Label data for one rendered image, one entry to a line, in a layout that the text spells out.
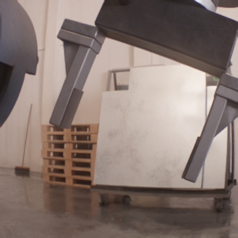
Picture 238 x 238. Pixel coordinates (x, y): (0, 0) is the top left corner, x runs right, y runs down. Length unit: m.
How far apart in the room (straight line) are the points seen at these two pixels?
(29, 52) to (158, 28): 0.29
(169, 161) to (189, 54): 3.32
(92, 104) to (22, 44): 6.41
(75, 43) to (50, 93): 7.03
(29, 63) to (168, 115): 3.23
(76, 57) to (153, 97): 3.51
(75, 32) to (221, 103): 0.15
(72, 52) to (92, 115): 6.58
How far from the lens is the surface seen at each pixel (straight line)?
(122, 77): 6.25
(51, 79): 7.38
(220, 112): 0.31
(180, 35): 0.31
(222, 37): 0.31
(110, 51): 6.89
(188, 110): 3.67
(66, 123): 0.34
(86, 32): 0.33
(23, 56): 0.53
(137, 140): 3.77
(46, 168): 6.03
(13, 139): 8.37
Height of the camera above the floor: 0.79
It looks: 4 degrees up
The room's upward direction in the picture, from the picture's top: straight up
